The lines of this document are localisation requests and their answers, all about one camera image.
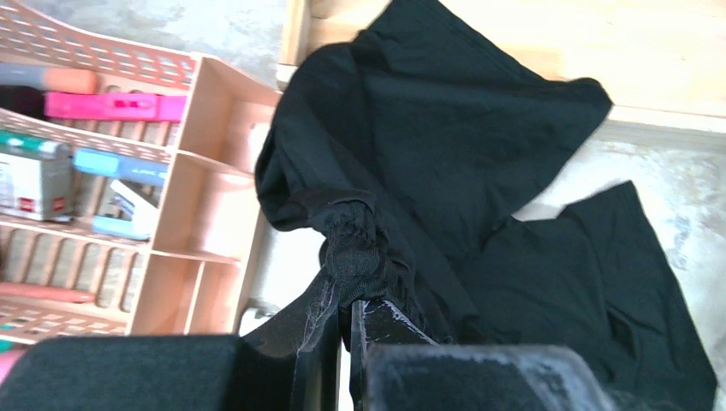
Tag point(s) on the pink highlighter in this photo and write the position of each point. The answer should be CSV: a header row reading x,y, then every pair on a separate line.
x,y
115,106

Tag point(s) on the peach plastic file organizer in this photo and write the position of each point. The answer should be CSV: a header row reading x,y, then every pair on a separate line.
x,y
134,258

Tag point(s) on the black garment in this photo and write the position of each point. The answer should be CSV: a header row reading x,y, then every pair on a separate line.
x,y
411,148

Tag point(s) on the white glue box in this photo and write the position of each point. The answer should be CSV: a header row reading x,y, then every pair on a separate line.
x,y
36,177

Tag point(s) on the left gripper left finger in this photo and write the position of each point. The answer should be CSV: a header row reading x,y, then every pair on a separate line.
x,y
277,366

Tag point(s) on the white stapler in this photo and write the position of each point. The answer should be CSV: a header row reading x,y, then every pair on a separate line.
x,y
256,314

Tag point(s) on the blue marker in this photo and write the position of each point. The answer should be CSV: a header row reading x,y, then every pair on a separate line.
x,y
120,167

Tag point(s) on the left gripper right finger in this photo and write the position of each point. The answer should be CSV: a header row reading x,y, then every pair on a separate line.
x,y
395,366

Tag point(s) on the wooden clothes rack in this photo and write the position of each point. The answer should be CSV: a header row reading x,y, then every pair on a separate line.
x,y
662,62

